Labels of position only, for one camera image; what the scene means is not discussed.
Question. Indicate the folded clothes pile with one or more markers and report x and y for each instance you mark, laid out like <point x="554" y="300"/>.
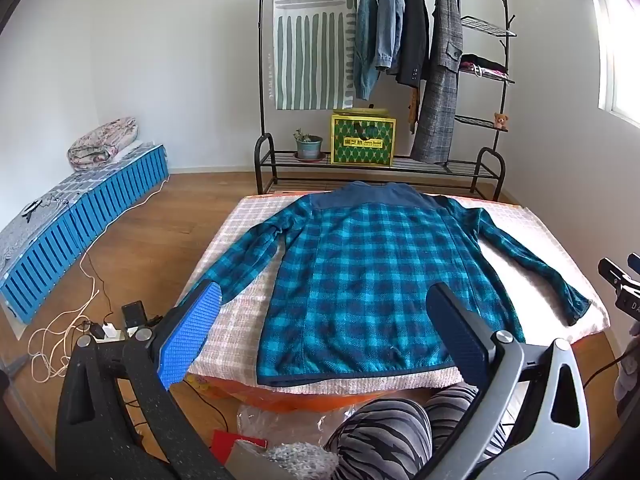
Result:
<point x="482" y="63"/>

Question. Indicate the black charger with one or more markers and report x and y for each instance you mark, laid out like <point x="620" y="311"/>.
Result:
<point x="134" y="315"/>

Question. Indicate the window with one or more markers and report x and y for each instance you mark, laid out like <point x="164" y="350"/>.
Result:
<point x="620" y="35"/>

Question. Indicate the person's striped trouser leg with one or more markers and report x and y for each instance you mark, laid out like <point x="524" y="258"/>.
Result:
<point x="385" y="435"/>

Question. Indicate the small teddy bear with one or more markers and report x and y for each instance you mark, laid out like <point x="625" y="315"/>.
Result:
<point x="500" y="121"/>

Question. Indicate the grey patterned bed sheet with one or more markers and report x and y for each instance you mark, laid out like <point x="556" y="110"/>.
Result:
<point x="45" y="200"/>

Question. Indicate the potted plant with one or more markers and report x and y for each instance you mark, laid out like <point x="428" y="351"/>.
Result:
<point x="308" y="147"/>

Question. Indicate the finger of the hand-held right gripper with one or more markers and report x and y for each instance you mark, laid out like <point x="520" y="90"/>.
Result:
<point x="611" y="270"/>

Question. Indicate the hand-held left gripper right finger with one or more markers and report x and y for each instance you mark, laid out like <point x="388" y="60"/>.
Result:
<point x="455" y="332"/>

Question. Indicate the orange table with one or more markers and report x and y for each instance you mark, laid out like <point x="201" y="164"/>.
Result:
<point x="280" y="401"/>

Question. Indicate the floral pillow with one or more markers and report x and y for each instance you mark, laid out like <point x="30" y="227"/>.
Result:
<point x="100" y="142"/>

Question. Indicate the red envelope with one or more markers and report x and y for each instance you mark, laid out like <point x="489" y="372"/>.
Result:
<point x="235" y="447"/>

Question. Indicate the clear plastic bag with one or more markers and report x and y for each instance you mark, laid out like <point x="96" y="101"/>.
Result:
<point x="290" y="417"/>

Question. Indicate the black blazer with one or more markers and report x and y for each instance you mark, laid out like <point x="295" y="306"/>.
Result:
<point x="414" y="35"/>

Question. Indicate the white power strip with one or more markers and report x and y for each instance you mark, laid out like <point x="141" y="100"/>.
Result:
<point x="112" y="332"/>

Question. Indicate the yellow green patterned box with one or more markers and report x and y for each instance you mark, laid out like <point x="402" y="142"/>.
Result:
<point x="362" y="142"/>

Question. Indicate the white pillow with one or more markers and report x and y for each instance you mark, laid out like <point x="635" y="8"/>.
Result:
<point x="131" y="147"/>

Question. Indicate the black metal clothes rack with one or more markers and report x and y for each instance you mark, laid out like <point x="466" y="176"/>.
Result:
<point x="263" y="155"/>

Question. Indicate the green striped hanging cloth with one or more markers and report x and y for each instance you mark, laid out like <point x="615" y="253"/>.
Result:
<point x="310" y="50"/>

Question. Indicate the grey plaid coat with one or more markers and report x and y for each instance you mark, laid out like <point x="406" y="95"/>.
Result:
<point x="440" y="85"/>

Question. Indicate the orange brown garment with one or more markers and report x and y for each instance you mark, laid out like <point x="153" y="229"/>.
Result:
<point x="412" y="110"/>

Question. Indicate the light blue denim jacket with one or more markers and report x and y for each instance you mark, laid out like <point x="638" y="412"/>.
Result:
<point x="390" y="20"/>

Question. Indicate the grey fuzzy slipper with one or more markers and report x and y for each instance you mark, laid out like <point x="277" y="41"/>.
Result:
<point x="300" y="462"/>

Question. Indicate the plaid cloth covered table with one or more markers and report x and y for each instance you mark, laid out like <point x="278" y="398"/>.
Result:
<point x="240" y="310"/>

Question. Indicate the blue plaid fleece jacket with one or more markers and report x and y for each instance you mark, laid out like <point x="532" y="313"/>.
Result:
<point x="360" y="270"/>

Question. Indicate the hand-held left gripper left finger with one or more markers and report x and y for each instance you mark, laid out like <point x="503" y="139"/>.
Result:
<point x="192" y="327"/>

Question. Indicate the blue white mattress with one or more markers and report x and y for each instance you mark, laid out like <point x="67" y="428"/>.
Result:
<point x="75" y="240"/>

